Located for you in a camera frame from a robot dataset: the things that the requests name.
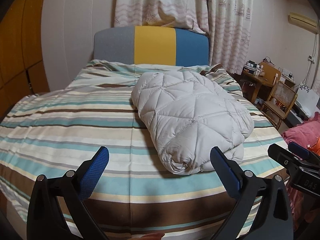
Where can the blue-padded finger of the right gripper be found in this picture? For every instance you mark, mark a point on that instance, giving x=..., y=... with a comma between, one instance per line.
x=298, y=150

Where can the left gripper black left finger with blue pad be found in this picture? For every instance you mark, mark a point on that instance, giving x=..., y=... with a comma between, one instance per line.
x=45, y=218

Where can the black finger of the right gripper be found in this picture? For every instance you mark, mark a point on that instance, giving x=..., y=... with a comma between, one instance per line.
x=288, y=160

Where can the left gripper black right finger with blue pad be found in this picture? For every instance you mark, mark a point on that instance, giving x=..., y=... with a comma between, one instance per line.
x=273, y=219

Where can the light grey quilted down jacket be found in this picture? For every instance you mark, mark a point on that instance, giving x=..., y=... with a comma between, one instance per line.
x=187, y=115

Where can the person's hand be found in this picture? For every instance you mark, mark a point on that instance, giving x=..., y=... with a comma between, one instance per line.
x=151, y=236

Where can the pink blanket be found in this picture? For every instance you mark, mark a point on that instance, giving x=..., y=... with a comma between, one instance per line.
x=306, y=134

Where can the wooden rattan chair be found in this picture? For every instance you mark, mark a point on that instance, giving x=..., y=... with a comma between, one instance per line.
x=279, y=103

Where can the wooden desk with clutter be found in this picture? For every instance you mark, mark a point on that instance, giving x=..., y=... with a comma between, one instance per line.
x=256, y=76

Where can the orange wooden wardrobe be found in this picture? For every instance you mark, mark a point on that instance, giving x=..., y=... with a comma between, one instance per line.
x=22, y=66

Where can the pink patterned white curtain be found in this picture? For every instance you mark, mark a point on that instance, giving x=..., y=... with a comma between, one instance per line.
x=227, y=23

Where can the grey yellow blue headboard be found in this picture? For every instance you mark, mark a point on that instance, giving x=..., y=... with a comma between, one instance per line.
x=151, y=45

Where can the cream wall air conditioner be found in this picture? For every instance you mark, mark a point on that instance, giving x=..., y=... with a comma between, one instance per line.
x=303, y=22

